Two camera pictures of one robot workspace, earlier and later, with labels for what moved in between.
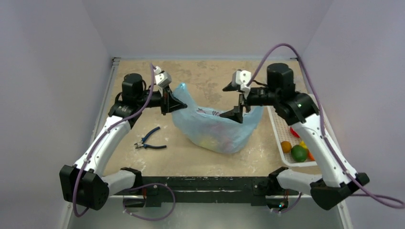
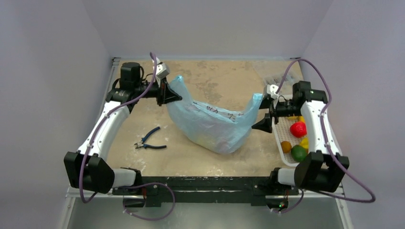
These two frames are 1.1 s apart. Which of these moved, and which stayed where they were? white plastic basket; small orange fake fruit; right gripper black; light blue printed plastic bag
Moved: right gripper black
Stayed: white plastic basket; light blue printed plastic bag; small orange fake fruit
